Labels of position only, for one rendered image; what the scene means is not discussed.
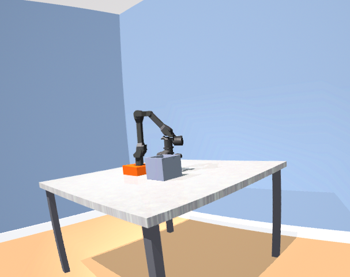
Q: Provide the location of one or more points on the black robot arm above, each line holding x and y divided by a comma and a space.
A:
166, 130

